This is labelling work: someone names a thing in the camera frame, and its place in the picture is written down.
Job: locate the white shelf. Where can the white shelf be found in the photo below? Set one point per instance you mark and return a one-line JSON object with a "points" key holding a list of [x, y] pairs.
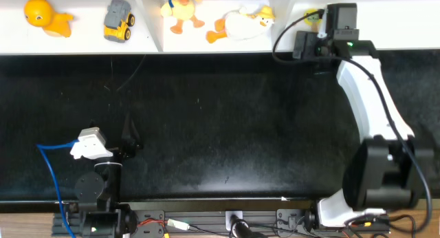
{"points": [[206, 42]]}

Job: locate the mounting rail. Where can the mounting rail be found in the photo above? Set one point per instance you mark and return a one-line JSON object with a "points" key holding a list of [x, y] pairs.
{"points": [[213, 219]]}

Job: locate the yellow plush duck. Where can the yellow plush duck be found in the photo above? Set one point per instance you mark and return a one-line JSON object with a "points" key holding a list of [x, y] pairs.
{"points": [[182, 11]]}

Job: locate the white plush goose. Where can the white plush goose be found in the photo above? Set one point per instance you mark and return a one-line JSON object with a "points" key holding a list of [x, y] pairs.
{"points": [[244, 24]]}

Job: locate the grey and yellow toy truck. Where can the grey and yellow toy truck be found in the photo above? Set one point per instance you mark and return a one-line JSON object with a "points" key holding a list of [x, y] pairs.
{"points": [[118, 21]]}

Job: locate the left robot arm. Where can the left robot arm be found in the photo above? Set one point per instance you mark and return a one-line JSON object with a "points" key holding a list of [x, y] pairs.
{"points": [[91, 190]]}

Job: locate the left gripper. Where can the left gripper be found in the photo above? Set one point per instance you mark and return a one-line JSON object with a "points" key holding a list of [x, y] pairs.
{"points": [[123, 153]]}

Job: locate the yellow rattle drum toy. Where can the yellow rattle drum toy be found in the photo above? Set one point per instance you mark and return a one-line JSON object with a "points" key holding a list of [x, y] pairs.
{"points": [[312, 17]]}

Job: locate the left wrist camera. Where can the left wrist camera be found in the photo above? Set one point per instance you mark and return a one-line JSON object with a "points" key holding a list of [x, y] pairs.
{"points": [[91, 143]]}

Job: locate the yellow rubber duck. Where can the yellow rubber duck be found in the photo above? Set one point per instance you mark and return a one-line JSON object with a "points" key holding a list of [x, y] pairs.
{"points": [[39, 12]]}

